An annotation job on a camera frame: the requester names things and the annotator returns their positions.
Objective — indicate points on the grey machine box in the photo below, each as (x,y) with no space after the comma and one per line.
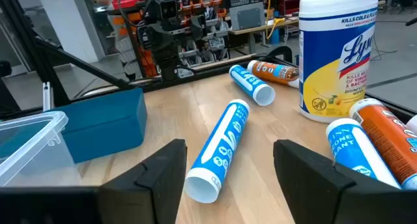
(247,17)

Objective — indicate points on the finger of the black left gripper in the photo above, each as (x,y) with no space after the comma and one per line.
(198,27)

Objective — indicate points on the orange and grey bin shelf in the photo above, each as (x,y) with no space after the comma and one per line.
(208,38)

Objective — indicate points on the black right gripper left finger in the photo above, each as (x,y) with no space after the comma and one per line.
(153,185)

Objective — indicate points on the Lysol wipes canister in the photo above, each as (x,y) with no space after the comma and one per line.
(325,54)

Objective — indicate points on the red bin shelf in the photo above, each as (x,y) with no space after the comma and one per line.
(293,1)

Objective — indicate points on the blue silicone sealant tube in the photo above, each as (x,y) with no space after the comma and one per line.
(355,152)
(221,149)
(251,84)

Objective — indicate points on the silver frame bracket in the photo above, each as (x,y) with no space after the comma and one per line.
(48,97)

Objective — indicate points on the blue bucket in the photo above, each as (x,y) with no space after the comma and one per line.
(275,36)

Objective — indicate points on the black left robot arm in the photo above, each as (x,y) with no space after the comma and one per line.
(166,66)

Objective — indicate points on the clear plastic container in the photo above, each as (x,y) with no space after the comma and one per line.
(36,152)

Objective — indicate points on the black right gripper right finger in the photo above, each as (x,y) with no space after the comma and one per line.
(312,191)

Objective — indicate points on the wooden workbench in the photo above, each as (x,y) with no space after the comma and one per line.
(260,28)

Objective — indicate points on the teal plastic bin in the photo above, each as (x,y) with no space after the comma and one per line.
(104,126)

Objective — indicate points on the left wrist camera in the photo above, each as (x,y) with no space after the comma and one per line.
(166,7)

